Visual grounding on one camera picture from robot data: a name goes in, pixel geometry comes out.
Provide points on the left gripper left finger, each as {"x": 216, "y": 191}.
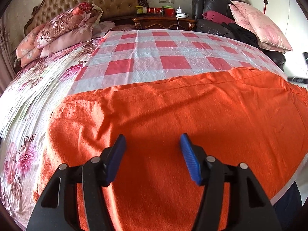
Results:
{"x": 56, "y": 208}

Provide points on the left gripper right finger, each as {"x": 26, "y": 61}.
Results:
{"x": 249, "y": 206}

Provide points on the orange pants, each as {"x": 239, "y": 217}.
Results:
{"x": 241, "y": 115}

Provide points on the black clothing pile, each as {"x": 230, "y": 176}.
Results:
{"x": 241, "y": 34}

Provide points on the floral bed sheet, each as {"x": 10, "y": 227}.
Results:
{"x": 26, "y": 108}

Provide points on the pink checkered plastic sheet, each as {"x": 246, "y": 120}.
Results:
{"x": 150, "y": 56}

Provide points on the pink floral pillow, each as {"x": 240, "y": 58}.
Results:
{"x": 262, "y": 26}

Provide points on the folded floral quilt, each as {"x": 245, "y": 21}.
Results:
{"x": 65, "y": 30}

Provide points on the magenta cushion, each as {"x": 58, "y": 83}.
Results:
{"x": 216, "y": 17}

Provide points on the red hanging ornament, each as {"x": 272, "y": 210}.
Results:
{"x": 265, "y": 2}

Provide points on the wooden nightstand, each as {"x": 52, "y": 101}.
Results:
{"x": 163, "y": 22}

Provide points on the black leather armchair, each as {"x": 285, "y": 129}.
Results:
{"x": 222, "y": 6}

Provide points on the white charger with cable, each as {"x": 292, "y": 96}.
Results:
{"x": 179, "y": 14}

